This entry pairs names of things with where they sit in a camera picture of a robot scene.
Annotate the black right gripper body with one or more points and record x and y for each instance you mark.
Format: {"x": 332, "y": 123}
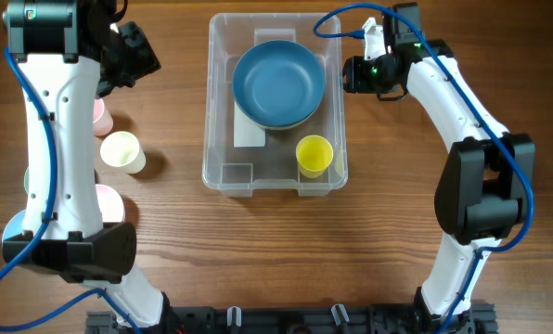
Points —
{"x": 353, "y": 74}

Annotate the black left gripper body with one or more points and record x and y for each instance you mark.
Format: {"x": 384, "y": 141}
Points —
{"x": 135, "y": 57}

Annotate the pink plastic cup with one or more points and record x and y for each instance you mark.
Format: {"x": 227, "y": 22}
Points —
{"x": 102, "y": 120}

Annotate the dark blue plate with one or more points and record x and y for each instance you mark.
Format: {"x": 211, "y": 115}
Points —
{"x": 278, "y": 82}

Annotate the pale green plastic cup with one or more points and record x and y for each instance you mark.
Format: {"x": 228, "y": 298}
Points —
{"x": 122, "y": 151}

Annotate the yellow plastic cup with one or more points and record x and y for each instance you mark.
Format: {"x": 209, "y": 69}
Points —
{"x": 314, "y": 154}

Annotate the pink plastic bowl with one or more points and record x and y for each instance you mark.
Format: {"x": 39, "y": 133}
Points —
{"x": 110, "y": 204}

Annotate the light blue bowl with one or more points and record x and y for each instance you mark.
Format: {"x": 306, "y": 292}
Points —
{"x": 14, "y": 226}

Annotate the cream white bowl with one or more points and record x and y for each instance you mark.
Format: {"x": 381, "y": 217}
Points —
{"x": 277, "y": 128}

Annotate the mint green bowl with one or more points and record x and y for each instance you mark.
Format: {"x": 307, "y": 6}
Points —
{"x": 26, "y": 181}

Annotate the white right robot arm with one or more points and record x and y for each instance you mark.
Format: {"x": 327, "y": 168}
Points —
{"x": 484, "y": 202}

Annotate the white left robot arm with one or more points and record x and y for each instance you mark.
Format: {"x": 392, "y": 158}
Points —
{"x": 66, "y": 55}

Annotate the clear plastic storage container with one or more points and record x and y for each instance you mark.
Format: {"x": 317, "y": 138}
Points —
{"x": 238, "y": 172}

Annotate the white label in container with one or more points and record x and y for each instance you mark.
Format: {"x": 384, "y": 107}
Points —
{"x": 247, "y": 133}

